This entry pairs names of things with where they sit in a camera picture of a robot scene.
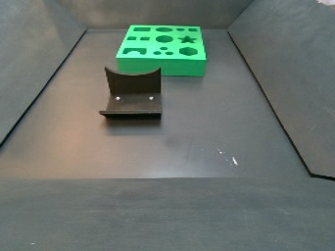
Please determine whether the black curved holder stand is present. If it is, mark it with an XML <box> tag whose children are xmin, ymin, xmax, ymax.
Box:
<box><xmin>100</xmin><ymin>68</ymin><xmax>162</xmax><ymax>118</ymax></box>

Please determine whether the green shape-sorter block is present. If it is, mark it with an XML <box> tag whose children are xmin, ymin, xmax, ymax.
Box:
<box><xmin>114</xmin><ymin>25</ymin><xmax>206</xmax><ymax>76</ymax></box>

